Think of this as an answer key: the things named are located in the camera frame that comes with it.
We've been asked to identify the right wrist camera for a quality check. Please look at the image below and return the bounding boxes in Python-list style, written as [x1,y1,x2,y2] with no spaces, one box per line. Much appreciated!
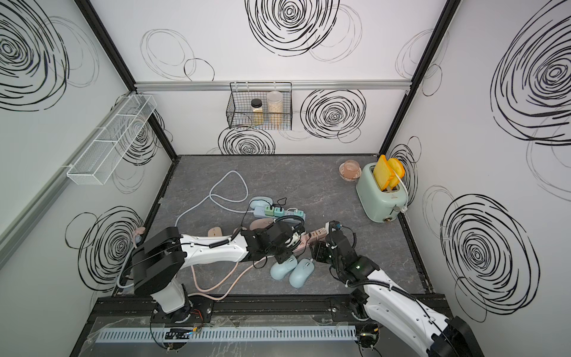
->
[326,220,343,234]

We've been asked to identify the blue power strip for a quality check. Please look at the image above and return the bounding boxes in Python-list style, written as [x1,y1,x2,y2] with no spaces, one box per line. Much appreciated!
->
[253,206,306,223]

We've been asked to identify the mint green toaster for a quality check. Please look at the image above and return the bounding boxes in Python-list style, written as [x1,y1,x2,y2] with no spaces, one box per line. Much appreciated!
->
[356,163,408,223]

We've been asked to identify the black wire basket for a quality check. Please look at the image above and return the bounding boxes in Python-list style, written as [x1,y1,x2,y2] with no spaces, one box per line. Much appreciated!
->
[225,81,293,131]

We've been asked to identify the yellow toast slice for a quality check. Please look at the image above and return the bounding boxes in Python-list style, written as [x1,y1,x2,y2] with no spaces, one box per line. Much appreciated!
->
[373,155,406,191]

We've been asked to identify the blue mouse behind strip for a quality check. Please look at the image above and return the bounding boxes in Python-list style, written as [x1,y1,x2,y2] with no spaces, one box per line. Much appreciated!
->
[248,196,274,210]

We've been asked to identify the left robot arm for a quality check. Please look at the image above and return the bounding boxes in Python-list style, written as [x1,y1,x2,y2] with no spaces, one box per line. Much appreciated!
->
[131,217,305,314]

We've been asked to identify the pink mouse sideways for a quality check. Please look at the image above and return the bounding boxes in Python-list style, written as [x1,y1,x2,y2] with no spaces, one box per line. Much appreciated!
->
[249,218,274,231]

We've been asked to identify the brown lid spice jar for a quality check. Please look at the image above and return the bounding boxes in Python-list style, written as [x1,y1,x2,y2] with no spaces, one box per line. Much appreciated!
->
[251,98,265,126]

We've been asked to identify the light blue power cable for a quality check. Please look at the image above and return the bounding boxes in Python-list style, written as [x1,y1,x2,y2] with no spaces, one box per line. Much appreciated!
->
[173,170,255,228]

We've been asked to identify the white wire shelf basket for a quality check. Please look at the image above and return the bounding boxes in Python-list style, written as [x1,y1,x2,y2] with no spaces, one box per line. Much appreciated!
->
[66,94,157,185]

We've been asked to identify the peach mouse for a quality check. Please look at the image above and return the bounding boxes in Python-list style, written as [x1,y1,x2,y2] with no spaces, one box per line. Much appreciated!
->
[208,227,224,237]

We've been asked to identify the pink glass bowl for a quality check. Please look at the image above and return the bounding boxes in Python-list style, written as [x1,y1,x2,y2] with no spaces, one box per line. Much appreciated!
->
[339,159,361,181]

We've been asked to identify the light blue mouse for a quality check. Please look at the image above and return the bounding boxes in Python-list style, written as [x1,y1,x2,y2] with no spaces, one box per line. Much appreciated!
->
[270,255,298,281]
[289,258,315,289]

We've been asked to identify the pink power strip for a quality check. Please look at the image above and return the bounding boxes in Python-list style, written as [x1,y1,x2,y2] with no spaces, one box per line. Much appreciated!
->
[293,228,327,257]

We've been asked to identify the white lid tall jar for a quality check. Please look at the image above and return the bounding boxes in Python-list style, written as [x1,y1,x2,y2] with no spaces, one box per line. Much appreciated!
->
[266,91,284,128]

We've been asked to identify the pink power cable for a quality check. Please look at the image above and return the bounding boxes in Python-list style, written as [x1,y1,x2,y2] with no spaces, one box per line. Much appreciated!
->
[131,226,260,300]

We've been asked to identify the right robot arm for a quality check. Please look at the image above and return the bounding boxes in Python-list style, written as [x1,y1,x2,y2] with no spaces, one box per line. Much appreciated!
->
[315,221,484,356]

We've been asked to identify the grey cable duct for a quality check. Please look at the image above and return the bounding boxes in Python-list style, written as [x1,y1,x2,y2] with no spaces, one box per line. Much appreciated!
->
[95,326,358,344]

